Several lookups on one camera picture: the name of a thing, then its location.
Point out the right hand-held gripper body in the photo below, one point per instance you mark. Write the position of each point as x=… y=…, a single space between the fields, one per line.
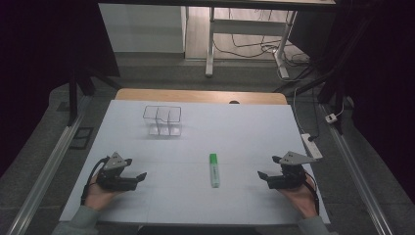
x=288 y=179

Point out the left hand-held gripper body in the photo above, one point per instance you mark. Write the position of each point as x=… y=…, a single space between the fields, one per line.
x=112 y=179

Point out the green highlighter pen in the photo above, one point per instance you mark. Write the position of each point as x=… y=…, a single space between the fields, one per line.
x=214 y=170

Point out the clear acrylic pen holder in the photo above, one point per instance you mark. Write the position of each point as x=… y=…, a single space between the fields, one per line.
x=162 y=120

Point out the person's left hand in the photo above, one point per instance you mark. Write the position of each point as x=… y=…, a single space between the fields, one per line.
x=98 y=197

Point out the person's right hand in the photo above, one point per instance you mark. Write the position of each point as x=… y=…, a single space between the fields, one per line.
x=300 y=199

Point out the white power strip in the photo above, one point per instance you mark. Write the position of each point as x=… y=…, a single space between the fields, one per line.
x=312 y=147

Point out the white table cover sheet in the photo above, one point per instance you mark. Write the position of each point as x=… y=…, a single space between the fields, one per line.
x=195 y=202

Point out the small white adapter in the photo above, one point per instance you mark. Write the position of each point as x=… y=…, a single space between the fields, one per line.
x=331 y=118

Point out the black table grommet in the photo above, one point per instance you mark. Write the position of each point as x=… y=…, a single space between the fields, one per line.
x=234 y=102

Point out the black stand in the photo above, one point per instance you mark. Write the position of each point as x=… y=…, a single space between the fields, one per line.
x=73 y=98

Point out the wooden table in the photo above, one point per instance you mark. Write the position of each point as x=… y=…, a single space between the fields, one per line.
x=195 y=95

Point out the aluminium rail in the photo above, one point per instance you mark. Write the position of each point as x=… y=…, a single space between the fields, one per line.
x=355 y=169
x=49 y=169

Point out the white desk frame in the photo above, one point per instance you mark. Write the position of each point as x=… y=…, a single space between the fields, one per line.
x=248 y=26

